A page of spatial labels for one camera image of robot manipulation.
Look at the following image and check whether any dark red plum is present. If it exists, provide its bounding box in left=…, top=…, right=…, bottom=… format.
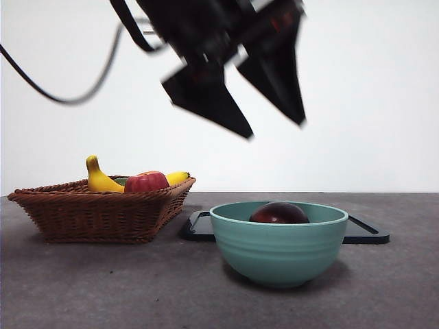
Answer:
left=249, top=202, right=310, bottom=224

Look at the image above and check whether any black cable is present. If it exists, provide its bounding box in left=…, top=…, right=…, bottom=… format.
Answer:
left=0, top=23, right=125, bottom=104

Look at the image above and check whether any brown wicker basket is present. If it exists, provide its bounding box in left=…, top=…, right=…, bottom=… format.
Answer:
left=7, top=176, right=197, bottom=245

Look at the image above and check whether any red apple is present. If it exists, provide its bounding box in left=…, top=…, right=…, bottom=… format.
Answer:
left=123, top=171, right=171, bottom=193

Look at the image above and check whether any yellow banana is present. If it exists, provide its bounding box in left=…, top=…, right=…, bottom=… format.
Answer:
left=85, top=154, right=191, bottom=193

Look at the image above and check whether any dark teal flat tray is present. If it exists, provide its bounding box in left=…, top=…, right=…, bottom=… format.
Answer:
left=180, top=210, right=391, bottom=245

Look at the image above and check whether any teal ribbed bowl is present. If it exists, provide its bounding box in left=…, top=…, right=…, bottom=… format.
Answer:
left=209, top=201, right=350, bottom=289

